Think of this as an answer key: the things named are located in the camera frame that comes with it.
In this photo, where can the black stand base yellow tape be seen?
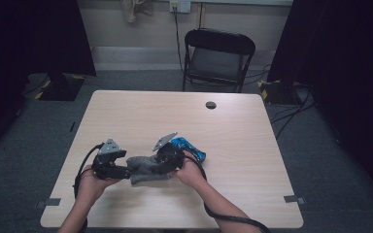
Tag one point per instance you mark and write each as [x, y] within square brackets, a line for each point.
[277, 92]
[61, 89]

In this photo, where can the small black floor object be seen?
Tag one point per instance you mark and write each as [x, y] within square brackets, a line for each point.
[73, 126]

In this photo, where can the person's left hand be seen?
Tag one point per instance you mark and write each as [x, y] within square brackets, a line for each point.
[90, 187]

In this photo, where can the person's right hand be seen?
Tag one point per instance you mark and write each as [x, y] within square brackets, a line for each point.
[191, 173]

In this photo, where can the beige hanging cloth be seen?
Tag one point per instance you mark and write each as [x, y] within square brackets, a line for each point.
[132, 8]

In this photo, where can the black curtain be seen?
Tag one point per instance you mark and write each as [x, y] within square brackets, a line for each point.
[346, 64]
[29, 39]

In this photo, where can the grey tape strip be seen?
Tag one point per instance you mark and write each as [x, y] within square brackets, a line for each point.
[50, 202]
[293, 199]

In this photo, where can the grey towel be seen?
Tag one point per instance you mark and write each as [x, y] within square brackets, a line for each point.
[142, 170]

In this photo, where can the blue and black toy car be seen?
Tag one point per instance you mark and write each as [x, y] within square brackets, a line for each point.
[191, 149]

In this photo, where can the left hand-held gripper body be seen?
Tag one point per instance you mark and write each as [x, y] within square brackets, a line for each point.
[105, 161]

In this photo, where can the white wall socket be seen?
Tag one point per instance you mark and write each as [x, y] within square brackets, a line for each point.
[180, 6]

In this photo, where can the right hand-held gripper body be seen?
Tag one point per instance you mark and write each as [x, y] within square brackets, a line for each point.
[168, 158]

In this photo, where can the black folding chair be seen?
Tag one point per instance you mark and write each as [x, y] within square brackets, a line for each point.
[218, 61]

